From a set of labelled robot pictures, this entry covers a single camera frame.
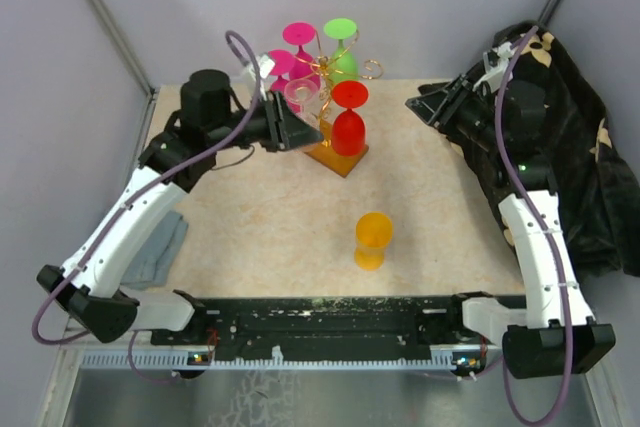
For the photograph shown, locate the magenta plastic wine glass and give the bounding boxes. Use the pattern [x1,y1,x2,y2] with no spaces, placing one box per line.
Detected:
[282,22,318,84]

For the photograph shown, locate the gold wire wine glass rack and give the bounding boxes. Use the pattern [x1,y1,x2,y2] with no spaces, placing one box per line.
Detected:
[305,27,383,178]

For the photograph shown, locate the red plastic wine glass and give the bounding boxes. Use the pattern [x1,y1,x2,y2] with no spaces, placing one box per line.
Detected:
[331,80,369,157]

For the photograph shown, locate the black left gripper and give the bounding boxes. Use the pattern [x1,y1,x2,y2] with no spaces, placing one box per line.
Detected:
[208,89,325,153]

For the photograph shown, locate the green plastic wine glass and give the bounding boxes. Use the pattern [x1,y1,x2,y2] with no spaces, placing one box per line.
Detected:
[323,18,358,85]

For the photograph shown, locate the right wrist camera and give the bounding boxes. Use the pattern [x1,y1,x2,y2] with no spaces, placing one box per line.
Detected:
[478,42,516,92]

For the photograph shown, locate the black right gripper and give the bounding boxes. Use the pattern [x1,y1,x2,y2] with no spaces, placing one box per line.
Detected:
[406,73,505,151]

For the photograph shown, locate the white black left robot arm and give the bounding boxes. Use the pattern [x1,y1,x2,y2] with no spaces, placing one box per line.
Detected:
[37,69,323,344]

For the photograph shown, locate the clear wine glass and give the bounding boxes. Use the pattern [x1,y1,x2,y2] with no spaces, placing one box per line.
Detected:
[284,79,321,126]

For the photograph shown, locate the orange plastic wine glass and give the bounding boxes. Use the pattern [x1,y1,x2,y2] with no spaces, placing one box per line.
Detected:
[354,212,393,271]

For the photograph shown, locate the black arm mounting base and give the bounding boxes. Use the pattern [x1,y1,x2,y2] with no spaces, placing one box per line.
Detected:
[151,296,495,377]

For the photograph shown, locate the grey blue cloth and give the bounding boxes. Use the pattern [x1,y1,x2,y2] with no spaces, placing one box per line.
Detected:
[121,211,189,291]

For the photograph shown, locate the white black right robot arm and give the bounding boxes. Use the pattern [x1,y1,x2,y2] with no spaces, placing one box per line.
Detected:
[406,76,616,379]

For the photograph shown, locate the black floral blanket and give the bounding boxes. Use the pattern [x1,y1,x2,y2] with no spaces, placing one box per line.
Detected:
[442,21,639,278]

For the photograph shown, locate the aluminium frame rail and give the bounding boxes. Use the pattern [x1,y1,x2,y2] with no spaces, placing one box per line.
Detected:
[37,309,609,427]

